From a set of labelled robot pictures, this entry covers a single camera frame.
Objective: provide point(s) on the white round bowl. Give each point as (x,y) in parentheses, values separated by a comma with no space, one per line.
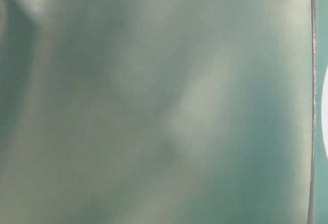
(324,112)

